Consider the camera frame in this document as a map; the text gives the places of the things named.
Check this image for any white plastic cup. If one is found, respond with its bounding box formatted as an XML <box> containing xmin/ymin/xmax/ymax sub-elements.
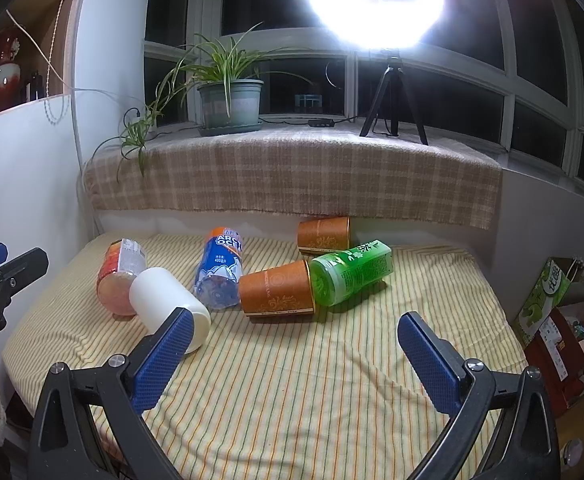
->
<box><xmin>129</xmin><ymin>268</ymin><xmax>211</xmax><ymax>354</ymax></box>

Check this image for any green labelled bottle cup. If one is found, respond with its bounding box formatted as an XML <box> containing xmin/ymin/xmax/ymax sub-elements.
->
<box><xmin>309</xmin><ymin>240</ymin><xmax>394</xmax><ymax>307</ymax></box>

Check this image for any near orange paper cup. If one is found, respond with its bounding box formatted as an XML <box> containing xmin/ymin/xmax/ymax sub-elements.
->
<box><xmin>239</xmin><ymin>260</ymin><xmax>316</xmax><ymax>318</ymax></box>

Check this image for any orange paper cup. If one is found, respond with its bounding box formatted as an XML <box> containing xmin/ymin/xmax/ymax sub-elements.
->
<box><xmin>297</xmin><ymin>217</ymin><xmax>350</xmax><ymax>255</ymax></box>
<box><xmin>239</xmin><ymin>260</ymin><xmax>316</xmax><ymax>318</ymax></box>

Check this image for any far orange paper cup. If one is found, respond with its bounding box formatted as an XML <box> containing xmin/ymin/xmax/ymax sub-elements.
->
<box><xmin>297</xmin><ymin>217</ymin><xmax>350</xmax><ymax>255</ymax></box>

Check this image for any red cardboard box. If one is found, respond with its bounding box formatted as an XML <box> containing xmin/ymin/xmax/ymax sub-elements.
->
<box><xmin>524</xmin><ymin>301</ymin><xmax>584</xmax><ymax>418</ymax></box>

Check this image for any green white carton box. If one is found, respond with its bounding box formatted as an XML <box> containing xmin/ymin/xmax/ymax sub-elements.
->
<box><xmin>511</xmin><ymin>257</ymin><xmax>584</xmax><ymax>349</ymax></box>

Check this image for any red white ceramic vase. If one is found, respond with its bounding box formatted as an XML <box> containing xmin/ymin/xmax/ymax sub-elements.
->
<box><xmin>0</xmin><ymin>27</ymin><xmax>22</xmax><ymax>112</ymax></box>

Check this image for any potted spider plant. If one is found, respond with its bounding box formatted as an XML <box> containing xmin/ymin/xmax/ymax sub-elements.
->
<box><xmin>109</xmin><ymin>28</ymin><xmax>287</xmax><ymax>174</ymax></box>

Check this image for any brown plaid sill cloth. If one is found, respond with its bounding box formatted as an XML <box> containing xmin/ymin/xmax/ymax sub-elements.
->
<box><xmin>84</xmin><ymin>127</ymin><xmax>501</xmax><ymax>230</ymax></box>

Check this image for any black power strip cable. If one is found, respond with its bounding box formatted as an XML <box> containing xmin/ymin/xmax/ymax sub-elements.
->
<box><xmin>258</xmin><ymin>115</ymin><xmax>360</xmax><ymax>129</ymax></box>

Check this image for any ring light on tripod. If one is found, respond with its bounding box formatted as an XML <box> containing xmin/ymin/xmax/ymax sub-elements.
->
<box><xmin>308</xmin><ymin>0</ymin><xmax>445</xmax><ymax>145</ymax></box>

